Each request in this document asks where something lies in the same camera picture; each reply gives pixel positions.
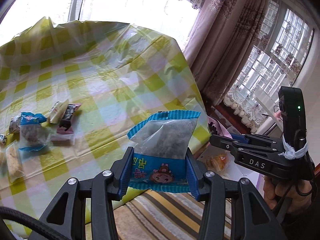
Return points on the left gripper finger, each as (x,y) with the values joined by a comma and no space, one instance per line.
(251,216)
(66,212)

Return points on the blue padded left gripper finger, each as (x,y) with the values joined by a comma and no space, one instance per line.
(247,141)

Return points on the pink purple snack wrapper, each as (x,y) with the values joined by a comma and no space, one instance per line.
(217,128)

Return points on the brown bread bun pack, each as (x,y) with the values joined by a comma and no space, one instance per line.
(218,162)

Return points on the blue dried fruit bag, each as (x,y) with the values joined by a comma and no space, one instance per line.
(33,136)
(161,143)

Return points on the dark chocolate snack wrapper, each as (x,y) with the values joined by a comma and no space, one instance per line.
(65,125)

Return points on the small white cream snack pack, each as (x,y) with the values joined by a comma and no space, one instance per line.
(57,111)

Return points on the small white blue candy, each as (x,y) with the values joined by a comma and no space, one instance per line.
(3,139)

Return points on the grey white barcode snack pack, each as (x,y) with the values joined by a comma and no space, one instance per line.
(14,126)

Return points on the purple wafer bar pack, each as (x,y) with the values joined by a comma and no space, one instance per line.
(63,135)

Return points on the right hand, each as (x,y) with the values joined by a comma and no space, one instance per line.
(298,204)

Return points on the white lace sheer curtain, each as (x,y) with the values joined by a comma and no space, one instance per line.
(276,59)

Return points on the green checkered plastic tablecloth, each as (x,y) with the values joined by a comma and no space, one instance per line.
(120,74)

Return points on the pink floral curtain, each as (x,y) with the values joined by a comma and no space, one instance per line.
(220,43)

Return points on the black camera with green light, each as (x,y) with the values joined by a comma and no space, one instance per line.
(292,109)

